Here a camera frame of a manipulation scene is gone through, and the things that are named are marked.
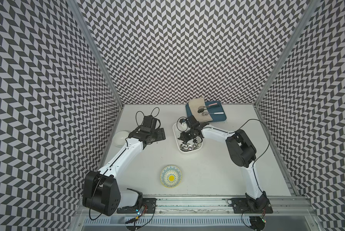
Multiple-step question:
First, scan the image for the white storage box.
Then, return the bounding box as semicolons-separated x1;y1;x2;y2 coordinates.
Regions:
172;122;203;154

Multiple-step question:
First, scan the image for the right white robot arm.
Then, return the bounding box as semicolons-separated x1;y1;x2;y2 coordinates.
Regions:
177;123;270;213

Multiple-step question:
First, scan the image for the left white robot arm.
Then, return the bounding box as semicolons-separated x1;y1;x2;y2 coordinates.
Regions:
83;128;166;216

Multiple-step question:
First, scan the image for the silver wing nut pile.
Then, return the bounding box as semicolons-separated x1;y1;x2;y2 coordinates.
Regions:
179;143;202;152

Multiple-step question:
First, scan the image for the white round bowl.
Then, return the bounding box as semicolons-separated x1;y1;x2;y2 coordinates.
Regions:
112;131;129;147

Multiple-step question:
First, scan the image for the beige cloth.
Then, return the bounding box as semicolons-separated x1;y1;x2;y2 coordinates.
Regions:
188;97;213;122

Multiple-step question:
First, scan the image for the teal tray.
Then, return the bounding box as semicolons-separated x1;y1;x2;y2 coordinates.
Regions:
185;100;227;123

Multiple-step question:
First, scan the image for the yellow patterned bowl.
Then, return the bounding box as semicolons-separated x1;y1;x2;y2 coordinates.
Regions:
160;165;182;188

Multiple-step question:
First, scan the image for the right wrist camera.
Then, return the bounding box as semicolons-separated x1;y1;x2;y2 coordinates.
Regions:
185;115;200;128

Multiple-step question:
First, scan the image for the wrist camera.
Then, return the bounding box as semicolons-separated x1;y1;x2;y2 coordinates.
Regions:
140;115;158;132
185;115;200;128

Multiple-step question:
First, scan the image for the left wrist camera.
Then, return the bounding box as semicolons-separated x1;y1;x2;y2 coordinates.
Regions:
140;115;158;132

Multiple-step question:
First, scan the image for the white handled spoon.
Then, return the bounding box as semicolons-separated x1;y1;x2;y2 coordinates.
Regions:
202;112;225;116

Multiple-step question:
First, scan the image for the dark handled spoon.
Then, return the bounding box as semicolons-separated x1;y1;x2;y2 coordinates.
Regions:
197;107;215;113

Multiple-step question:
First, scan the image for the pink handled spoon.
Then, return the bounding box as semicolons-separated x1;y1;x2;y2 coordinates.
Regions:
200;103;219;109

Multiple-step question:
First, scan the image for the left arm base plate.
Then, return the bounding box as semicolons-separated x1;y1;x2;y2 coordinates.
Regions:
117;198;157;215

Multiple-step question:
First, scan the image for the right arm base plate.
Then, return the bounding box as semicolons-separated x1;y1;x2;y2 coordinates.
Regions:
230;197;273;215

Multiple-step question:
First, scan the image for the aluminium rail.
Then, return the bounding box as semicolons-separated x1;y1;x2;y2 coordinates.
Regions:
153;195;316;216

